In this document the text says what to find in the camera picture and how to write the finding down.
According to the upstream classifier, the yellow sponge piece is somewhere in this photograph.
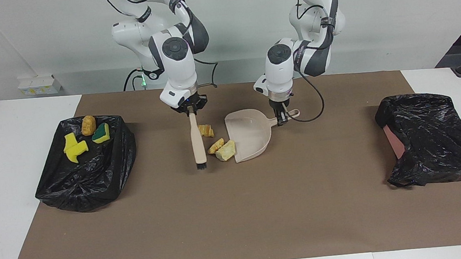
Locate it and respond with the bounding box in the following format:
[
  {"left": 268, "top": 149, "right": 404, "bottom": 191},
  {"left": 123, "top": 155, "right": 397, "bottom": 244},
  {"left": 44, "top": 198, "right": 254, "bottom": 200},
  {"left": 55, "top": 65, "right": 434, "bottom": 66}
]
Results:
[
  {"left": 67, "top": 140, "right": 90, "bottom": 164},
  {"left": 91, "top": 122, "right": 111, "bottom": 144},
  {"left": 63, "top": 132, "right": 78, "bottom": 153}
]

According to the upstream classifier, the beige hand brush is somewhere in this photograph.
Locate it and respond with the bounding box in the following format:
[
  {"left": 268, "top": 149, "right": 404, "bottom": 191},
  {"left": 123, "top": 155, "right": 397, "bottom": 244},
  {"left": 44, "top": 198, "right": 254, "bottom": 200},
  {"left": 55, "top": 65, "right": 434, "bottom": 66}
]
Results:
[{"left": 189, "top": 111, "right": 208, "bottom": 171}]

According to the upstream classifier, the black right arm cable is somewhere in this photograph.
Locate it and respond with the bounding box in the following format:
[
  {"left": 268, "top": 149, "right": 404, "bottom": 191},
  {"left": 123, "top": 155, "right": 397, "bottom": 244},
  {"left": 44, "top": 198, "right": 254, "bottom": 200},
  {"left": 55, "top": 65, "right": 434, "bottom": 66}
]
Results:
[{"left": 101, "top": 0, "right": 220, "bottom": 96}]

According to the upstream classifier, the white wall socket box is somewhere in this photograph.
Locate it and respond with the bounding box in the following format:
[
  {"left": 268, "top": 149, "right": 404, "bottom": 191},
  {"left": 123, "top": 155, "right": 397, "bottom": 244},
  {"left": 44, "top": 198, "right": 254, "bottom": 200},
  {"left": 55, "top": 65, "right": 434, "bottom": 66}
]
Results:
[{"left": 18, "top": 74, "right": 64, "bottom": 97}]

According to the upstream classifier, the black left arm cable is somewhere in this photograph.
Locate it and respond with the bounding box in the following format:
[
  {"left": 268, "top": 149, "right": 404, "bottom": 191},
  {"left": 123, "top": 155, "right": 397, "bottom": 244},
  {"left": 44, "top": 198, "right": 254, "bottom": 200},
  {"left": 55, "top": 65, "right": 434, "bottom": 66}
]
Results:
[{"left": 286, "top": 0, "right": 326, "bottom": 123}]

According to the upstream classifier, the black base cable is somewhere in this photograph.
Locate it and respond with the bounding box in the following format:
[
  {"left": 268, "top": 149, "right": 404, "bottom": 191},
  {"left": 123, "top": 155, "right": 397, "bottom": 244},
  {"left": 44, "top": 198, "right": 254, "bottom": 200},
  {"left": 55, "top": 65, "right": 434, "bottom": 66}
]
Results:
[{"left": 122, "top": 69, "right": 146, "bottom": 92}]

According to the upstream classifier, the large pale bread chunk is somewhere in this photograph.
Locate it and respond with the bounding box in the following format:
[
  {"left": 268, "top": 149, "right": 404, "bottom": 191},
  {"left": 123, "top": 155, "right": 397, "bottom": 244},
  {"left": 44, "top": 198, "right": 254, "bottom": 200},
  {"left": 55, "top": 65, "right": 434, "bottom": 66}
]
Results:
[{"left": 214, "top": 140, "right": 237, "bottom": 162}]

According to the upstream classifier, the pink bin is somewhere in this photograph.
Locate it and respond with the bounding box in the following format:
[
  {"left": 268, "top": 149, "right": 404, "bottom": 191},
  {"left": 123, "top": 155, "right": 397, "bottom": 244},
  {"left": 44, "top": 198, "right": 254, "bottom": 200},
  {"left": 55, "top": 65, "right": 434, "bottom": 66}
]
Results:
[{"left": 382, "top": 123, "right": 407, "bottom": 161}]

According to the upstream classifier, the brown paper table mat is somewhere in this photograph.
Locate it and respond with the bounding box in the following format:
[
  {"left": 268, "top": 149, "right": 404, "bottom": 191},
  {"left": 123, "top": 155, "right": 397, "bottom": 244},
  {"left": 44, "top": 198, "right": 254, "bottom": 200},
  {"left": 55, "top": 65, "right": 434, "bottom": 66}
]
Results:
[{"left": 0, "top": 65, "right": 461, "bottom": 259}]

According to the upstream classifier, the small pale bread chunk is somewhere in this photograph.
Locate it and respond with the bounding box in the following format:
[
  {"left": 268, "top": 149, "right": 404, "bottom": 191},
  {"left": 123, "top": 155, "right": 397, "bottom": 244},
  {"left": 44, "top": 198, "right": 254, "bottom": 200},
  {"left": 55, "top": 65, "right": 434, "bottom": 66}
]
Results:
[{"left": 207, "top": 138, "right": 225, "bottom": 155}]

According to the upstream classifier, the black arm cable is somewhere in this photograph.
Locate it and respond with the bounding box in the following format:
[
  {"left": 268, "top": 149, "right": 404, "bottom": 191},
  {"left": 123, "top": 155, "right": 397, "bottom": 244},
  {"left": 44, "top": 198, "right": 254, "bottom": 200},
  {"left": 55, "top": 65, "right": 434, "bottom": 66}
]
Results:
[
  {"left": 286, "top": 0, "right": 326, "bottom": 123},
  {"left": 101, "top": 0, "right": 220, "bottom": 96}
]

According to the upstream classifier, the golden croissant piece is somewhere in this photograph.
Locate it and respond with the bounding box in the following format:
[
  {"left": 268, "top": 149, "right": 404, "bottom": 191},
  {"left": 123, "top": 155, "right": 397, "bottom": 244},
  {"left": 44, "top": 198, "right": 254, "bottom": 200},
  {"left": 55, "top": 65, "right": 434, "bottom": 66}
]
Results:
[{"left": 198, "top": 124, "right": 215, "bottom": 139}]

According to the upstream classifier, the beige plastic dustpan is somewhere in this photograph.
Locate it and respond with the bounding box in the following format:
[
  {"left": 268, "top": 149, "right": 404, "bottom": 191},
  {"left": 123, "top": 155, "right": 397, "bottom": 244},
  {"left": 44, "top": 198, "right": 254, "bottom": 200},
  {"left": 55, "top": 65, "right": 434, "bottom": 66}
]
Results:
[{"left": 224, "top": 105, "right": 304, "bottom": 164}]

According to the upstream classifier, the bin lined with black bag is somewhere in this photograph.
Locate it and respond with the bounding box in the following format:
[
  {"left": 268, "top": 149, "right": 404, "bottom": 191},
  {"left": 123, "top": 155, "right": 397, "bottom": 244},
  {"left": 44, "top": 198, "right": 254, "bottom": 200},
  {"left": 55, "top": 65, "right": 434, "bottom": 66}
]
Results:
[{"left": 29, "top": 112, "right": 141, "bottom": 216}]

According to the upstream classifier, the crumpled black trash bag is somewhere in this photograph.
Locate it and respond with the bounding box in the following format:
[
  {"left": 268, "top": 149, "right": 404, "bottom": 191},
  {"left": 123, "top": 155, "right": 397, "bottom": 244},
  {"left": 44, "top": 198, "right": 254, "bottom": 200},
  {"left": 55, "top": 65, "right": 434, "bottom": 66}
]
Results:
[{"left": 373, "top": 90, "right": 461, "bottom": 190}]

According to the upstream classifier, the brown bread roll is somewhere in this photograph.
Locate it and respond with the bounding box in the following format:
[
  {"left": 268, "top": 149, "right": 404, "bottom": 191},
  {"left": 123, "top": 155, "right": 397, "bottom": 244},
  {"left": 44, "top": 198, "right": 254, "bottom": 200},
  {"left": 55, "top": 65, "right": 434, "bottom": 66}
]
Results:
[{"left": 80, "top": 115, "right": 97, "bottom": 137}]

